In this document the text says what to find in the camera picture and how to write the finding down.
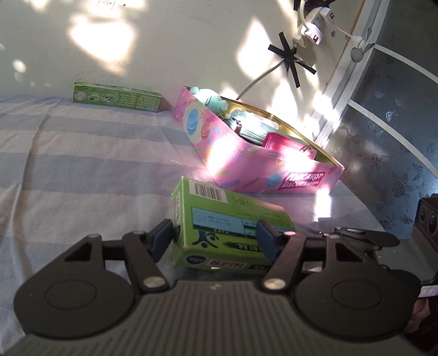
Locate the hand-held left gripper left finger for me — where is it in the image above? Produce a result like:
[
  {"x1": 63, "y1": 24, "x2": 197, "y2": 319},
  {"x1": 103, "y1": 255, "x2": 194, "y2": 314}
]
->
[{"x1": 63, "y1": 219, "x2": 174, "y2": 294}]

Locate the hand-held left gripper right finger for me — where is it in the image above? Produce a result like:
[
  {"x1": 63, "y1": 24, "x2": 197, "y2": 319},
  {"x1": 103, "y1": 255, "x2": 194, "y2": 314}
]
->
[{"x1": 255, "y1": 220, "x2": 371, "y2": 292}]

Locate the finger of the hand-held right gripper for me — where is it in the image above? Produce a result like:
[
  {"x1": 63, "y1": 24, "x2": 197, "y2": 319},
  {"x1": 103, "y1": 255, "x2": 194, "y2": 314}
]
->
[{"x1": 323, "y1": 226, "x2": 400, "y2": 251}]

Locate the green cardboard box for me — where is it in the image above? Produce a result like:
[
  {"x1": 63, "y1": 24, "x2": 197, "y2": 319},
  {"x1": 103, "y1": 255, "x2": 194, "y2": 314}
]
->
[{"x1": 171, "y1": 176, "x2": 298, "y2": 273}]

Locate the pink biscuit box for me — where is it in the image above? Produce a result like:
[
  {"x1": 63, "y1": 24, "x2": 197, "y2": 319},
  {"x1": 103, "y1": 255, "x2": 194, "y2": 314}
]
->
[{"x1": 173, "y1": 85, "x2": 345, "y2": 195}]

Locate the teal zipper pouch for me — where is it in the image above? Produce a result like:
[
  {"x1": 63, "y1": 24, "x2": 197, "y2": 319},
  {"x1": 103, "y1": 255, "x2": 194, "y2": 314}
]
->
[{"x1": 224, "y1": 109, "x2": 280, "y2": 148}]

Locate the teal plush toy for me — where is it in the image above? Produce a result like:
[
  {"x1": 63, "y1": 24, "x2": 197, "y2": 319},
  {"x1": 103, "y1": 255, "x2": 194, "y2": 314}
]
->
[{"x1": 189, "y1": 87, "x2": 229, "y2": 114}]

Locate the blue floral panel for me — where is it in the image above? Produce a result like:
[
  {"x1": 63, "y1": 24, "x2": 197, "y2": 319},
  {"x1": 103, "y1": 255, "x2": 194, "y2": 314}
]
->
[{"x1": 322, "y1": 0, "x2": 438, "y2": 241}]

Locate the pink packet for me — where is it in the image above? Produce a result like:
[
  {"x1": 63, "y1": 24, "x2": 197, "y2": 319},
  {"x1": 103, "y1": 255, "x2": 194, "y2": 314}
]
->
[{"x1": 263, "y1": 132, "x2": 317, "y2": 160}]

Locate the striped bedsheet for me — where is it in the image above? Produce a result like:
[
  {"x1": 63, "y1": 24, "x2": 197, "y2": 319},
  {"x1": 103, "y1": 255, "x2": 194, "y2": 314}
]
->
[{"x1": 0, "y1": 94, "x2": 389, "y2": 343}]

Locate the long green toothpaste box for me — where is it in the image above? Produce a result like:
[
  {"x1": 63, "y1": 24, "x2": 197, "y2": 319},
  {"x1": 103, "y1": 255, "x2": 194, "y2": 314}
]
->
[{"x1": 72, "y1": 82, "x2": 164, "y2": 114}]

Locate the black tape cross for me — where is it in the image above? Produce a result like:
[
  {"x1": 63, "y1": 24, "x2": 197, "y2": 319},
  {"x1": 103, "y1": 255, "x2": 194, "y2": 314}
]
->
[{"x1": 268, "y1": 31, "x2": 317, "y2": 88}]

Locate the white power strip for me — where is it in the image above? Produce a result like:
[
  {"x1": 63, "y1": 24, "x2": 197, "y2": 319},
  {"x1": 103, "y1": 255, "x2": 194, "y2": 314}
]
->
[{"x1": 293, "y1": 6, "x2": 335, "y2": 47}]

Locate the grey power cable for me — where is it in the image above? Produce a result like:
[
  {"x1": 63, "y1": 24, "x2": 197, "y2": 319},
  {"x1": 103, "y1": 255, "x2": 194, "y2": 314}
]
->
[{"x1": 236, "y1": 61, "x2": 291, "y2": 101}]

